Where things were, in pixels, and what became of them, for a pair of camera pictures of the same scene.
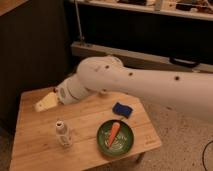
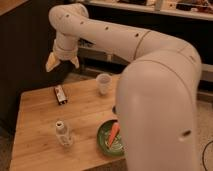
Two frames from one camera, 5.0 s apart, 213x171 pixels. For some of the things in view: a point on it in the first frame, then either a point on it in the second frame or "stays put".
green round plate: [115, 137] stays put
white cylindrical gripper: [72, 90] -> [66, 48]
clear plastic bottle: [63, 134] stays put
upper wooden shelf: [198, 9] stays put
